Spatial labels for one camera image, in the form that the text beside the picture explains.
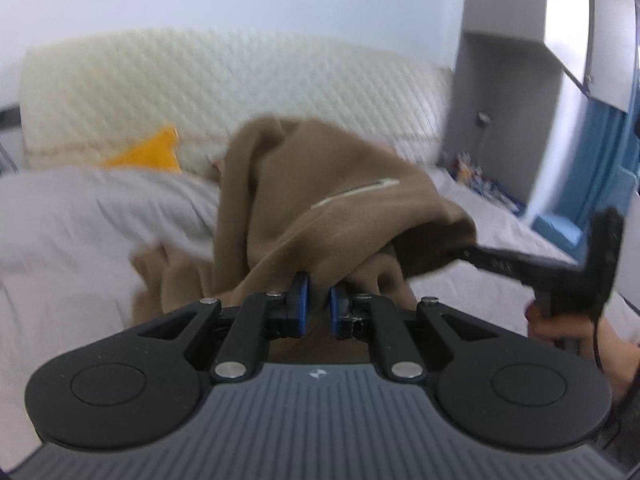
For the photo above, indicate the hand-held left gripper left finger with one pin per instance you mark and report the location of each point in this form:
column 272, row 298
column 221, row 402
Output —
column 301, row 305

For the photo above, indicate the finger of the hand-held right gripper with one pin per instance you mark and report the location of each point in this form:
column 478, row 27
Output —
column 510, row 262

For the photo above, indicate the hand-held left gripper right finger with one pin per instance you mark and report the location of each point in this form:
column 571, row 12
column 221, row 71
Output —
column 336, row 312

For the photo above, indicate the brown hoodie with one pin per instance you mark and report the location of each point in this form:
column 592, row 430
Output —
column 310, row 210

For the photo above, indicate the person's right forearm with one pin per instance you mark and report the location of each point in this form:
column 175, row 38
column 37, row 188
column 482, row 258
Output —
column 622, row 360

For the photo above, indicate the person's right hand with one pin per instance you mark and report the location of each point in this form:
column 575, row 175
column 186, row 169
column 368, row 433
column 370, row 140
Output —
column 542, row 332

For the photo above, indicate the cluster of small bottles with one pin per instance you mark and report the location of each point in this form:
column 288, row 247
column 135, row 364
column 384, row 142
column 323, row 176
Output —
column 470, row 172

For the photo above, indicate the yellow pillow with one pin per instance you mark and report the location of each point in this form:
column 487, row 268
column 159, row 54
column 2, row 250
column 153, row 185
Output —
column 147, row 155

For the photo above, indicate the grey duvet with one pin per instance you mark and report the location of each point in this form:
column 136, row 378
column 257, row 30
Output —
column 65, row 300
column 100, row 210

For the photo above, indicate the cream quilted headboard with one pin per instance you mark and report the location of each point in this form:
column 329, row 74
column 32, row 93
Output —
column 225, row 85

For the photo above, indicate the wall socket with white charger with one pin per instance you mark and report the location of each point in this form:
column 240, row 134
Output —
column 483, row 117

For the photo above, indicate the grey and white wall cabinet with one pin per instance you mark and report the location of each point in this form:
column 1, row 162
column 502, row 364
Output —
column 500, row 85

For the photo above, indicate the dark wall socket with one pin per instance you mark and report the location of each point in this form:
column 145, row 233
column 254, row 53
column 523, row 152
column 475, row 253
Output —
column 9, row 114

